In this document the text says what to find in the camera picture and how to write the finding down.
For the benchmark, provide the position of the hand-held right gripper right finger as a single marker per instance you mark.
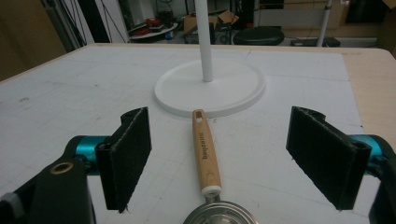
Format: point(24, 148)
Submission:
point(327, 155)

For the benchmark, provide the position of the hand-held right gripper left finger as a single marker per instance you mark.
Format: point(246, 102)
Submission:
point(124, 161)

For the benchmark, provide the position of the white table mat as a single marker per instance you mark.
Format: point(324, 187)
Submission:
point(93, 93)

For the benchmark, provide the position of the white round-base stand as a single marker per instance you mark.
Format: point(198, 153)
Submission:
point(209, 87)

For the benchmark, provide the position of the white metal pole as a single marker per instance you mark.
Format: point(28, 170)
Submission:
point(323, 23)

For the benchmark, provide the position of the round white side table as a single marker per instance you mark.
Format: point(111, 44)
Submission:
point(152, 29)

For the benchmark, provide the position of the black round stool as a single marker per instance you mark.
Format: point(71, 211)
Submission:
point(258, 35)

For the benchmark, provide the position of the cardboard box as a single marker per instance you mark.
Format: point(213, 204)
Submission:
point(214, 19)

